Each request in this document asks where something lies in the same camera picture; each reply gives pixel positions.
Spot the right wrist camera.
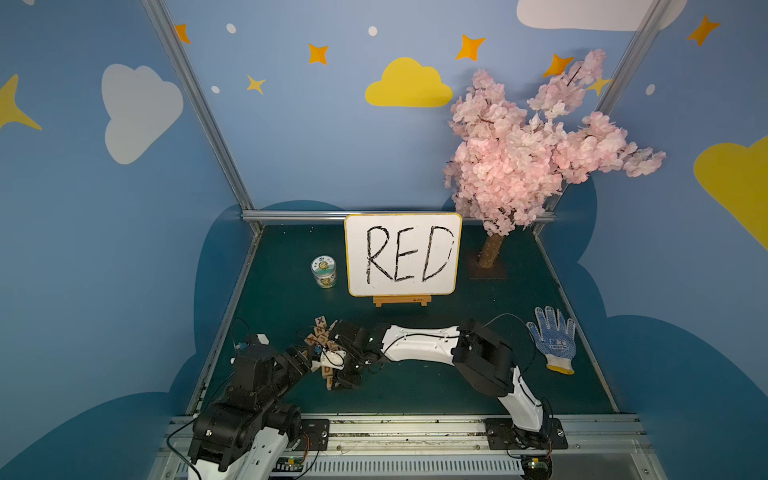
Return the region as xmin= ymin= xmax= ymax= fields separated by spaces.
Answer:
xmin=320 ymin=350 xmax=346 ymax=370

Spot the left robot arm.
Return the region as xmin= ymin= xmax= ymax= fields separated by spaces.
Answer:
xmin=170 ymin=335 xmax=312 ymax=479

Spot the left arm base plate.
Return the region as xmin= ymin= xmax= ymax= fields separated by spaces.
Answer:
xmin=288 ymin=418 xmax=330 ymax=452

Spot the pink cherry blossom tree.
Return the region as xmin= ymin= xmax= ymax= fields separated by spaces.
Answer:
xmin=444 ymin=49 xmax=666 ymax=269

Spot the white board reading RED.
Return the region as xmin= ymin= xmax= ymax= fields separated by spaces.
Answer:
xmin=344 ymin=212 xmax=463 ymax=297

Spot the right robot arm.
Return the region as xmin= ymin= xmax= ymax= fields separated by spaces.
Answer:
xmin=328 ymin=321 xmax=553 ymax=449

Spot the small wooden easel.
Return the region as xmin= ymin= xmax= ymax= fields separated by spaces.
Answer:
xmin=373 ymin=295 xmax=432 ymax=308

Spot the aluminium rail frame front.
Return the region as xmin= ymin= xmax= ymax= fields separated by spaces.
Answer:
xmin=149 ymin=414 xmax=666 ymax=479

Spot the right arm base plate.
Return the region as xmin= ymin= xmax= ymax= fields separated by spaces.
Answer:
xmin=484 ymin=417 xmax=569 ymax=450

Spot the blue dotted work glove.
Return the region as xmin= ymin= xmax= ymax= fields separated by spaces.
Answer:
xmin=526 ymin=306 xmax=577 ymax=375

